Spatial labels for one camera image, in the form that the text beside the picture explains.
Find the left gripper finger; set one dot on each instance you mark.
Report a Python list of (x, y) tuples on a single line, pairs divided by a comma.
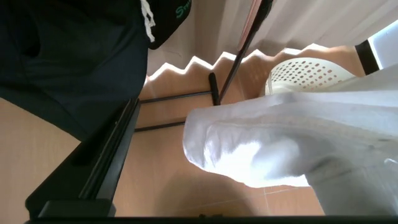
[(62, 186)]

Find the black shorts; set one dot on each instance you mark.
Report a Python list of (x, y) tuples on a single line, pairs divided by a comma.
[(77, 62)]

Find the white garment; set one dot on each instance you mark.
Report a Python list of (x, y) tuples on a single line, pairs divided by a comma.
[(311, 130)]

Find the black clothes rack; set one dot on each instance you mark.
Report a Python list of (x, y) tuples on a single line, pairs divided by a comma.
[(214, 90)]

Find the white laundry basket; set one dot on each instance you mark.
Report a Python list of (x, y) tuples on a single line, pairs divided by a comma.
[(304, 74)]

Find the beige curtain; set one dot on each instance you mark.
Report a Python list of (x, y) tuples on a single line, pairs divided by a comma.
[(311, 21)]

